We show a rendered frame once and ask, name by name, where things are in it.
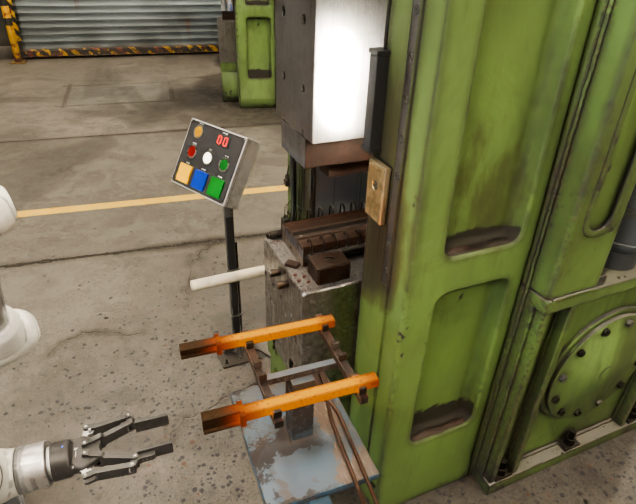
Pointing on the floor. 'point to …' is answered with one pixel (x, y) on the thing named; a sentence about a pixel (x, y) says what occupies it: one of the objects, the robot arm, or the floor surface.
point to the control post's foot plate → (233, 358)
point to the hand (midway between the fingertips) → (156, 435)
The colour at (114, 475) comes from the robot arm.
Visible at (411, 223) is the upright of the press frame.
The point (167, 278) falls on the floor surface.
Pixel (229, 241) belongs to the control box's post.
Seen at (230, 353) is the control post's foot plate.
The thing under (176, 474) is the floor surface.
